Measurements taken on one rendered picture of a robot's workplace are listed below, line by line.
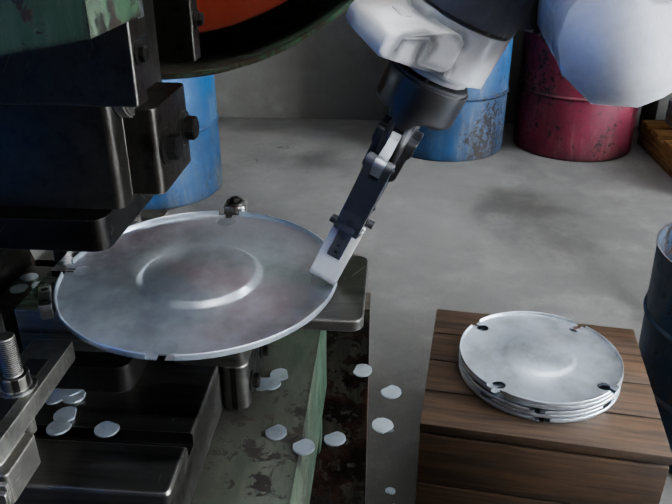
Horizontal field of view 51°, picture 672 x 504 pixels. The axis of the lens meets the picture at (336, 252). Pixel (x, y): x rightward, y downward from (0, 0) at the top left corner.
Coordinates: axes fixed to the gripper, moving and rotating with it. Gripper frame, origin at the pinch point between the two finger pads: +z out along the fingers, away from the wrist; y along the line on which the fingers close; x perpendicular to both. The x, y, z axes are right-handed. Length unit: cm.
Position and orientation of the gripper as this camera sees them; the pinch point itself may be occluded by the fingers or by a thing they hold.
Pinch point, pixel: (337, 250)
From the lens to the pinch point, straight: 70.8
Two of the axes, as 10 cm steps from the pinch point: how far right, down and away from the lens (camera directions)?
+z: -4.0, 7.6, 5.1
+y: 2.8, -4.3, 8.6
